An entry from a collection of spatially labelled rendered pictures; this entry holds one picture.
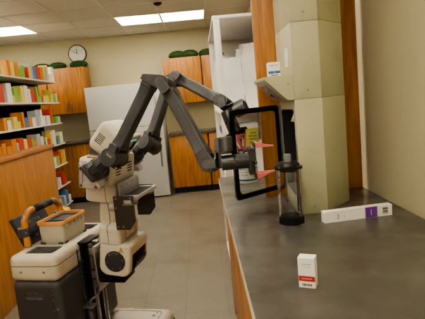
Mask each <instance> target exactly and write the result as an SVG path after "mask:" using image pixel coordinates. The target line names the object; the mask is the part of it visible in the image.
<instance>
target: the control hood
mask: <svg viewBox="0 0 425 319"><path fill-rule="evenodd" d="M254 84H256V86H258V88H260V87H264V86H267V87H268V88H269V89H271V90H272V91H273V92H274V93H275V94H276V95H277V96H279V97H280V98H281V99H273V98H272V99H273V100H275V101H290V100H294V90H293V75H280V76H273V77H263V78H260V79H258V80H255V81H254ZM260 89H261V88H260ZM263 92H264V91H263ZM267 95H268V94H267ZM268 96H269V95H268Z"/></svg>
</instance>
